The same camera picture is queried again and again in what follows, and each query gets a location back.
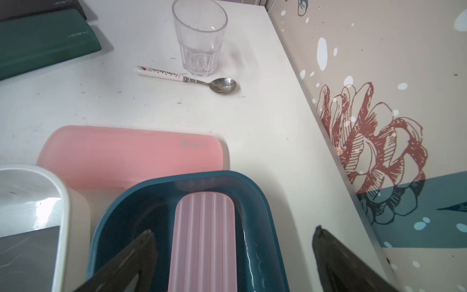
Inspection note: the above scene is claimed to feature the metal spoon white handle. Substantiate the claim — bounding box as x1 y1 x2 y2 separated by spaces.
135 66 237 95

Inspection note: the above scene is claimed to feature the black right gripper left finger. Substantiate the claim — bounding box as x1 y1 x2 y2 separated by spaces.
76 229 158 292

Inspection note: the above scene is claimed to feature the green pencil case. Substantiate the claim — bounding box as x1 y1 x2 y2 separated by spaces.
1 9 102 80

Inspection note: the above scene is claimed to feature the clear drinking glass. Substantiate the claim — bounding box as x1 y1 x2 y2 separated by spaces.
171 0 228 77

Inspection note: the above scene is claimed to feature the dark teal storage box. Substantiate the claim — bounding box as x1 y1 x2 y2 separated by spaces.
86 170 289 292

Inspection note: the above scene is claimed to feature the black pencil case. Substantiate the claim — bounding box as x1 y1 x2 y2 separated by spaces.
1 226 60 292
1 0 87 21

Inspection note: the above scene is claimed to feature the white storage box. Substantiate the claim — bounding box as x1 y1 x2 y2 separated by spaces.
1 164 91 292

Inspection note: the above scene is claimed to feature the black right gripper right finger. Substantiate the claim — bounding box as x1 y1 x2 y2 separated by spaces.
312 226 397 292

